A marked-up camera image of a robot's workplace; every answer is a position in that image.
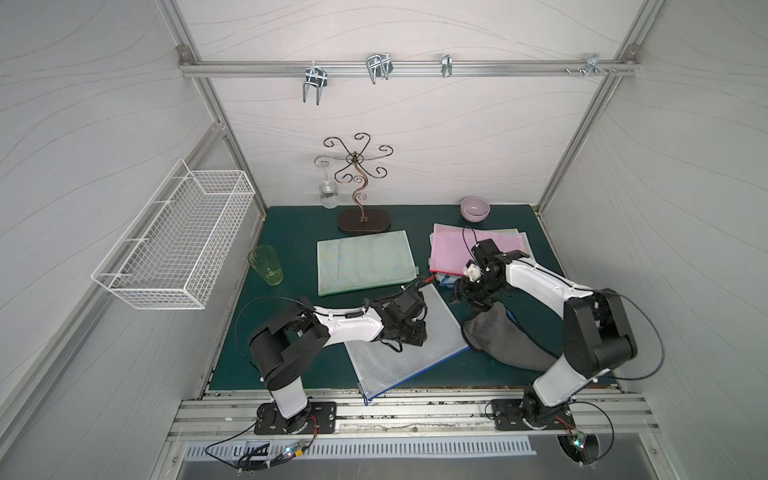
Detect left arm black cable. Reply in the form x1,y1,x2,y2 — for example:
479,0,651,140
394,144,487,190
233,295,307,373

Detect grey microfibre cloth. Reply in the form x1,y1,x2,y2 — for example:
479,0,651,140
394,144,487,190
461,302,556,372

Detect bronze scroll stand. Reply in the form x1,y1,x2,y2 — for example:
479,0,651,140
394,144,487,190
315,132,394,235

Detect clear blue-zip document bag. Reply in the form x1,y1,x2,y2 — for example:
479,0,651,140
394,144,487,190
345,284,469,403

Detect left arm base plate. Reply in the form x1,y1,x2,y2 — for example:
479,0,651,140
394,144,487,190
253,400,338,436

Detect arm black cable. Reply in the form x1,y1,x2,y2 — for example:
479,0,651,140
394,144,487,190
611,290,666,382
233,295,307,373

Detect hanging wine glass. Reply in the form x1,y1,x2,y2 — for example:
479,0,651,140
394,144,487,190
314,155,338,210

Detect aluminium top rail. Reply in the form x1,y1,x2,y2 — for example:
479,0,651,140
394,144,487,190
180,58,640,79

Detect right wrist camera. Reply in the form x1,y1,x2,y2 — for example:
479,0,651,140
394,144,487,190
471,239,529,269

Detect metal ring clamp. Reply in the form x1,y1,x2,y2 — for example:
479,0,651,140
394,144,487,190
441,53,453,78

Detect purple bowl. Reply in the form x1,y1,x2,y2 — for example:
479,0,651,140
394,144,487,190
460,196,491,223

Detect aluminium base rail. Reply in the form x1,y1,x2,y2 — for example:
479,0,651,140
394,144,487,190
167,389,661,441

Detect green mesh document bag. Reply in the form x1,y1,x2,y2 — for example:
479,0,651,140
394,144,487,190
316,230,418,297

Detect metal hook clamp middle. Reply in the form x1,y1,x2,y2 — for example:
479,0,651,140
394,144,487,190
365,53,393,85

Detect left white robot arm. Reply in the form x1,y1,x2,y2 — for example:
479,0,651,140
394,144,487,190
248,283,428,421

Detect metal hook clamp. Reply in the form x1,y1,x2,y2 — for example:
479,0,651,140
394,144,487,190
302,65,328,105
365,53,393,85

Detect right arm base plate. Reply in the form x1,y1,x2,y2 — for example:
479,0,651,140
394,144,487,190
490,396,575,431

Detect white wire basket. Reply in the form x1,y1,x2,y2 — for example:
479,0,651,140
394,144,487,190
91,159,255,310

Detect metal hook clamp left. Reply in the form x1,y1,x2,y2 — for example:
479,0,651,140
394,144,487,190
302,65,328,105

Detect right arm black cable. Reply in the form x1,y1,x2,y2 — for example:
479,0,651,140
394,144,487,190
611,290,666,382

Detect metal bracket right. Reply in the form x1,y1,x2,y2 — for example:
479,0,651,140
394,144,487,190
564,54,619,78

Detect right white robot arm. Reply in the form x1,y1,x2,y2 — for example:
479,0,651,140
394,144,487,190
453,254,638,417

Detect green drinking glass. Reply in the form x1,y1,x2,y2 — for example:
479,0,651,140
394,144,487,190
248,245,284,286

